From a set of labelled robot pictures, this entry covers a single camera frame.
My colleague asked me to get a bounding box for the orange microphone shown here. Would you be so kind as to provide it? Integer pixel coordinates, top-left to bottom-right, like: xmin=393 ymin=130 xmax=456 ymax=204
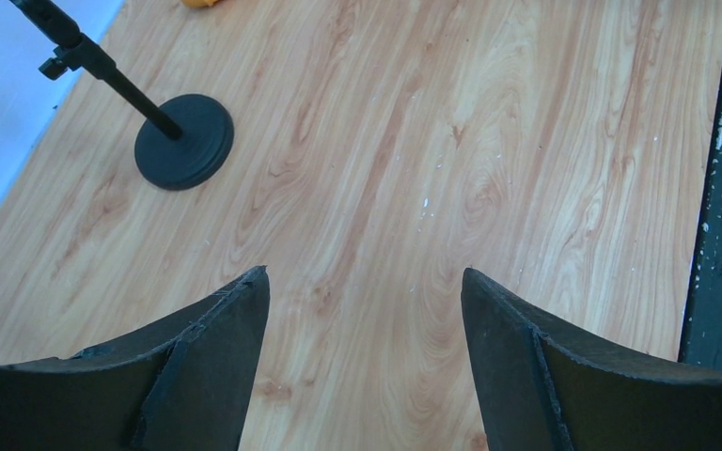
xmin=180 ymin=0 xmax=221 ymax=8

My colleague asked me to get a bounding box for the black microphone stand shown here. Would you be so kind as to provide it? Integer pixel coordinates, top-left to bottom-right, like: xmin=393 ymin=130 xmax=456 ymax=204
xmin=13 ymin=0 xmax=235 ymax=191

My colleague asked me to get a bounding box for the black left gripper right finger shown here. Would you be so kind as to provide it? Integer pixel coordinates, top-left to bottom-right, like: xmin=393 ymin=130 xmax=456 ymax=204
xmin=461 ymin=268 xmax=722 ymax=450

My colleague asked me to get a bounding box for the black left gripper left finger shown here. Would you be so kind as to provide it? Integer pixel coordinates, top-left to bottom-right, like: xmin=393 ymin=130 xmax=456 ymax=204
xmin=0 ymin=266 xmax=270 ymax=450

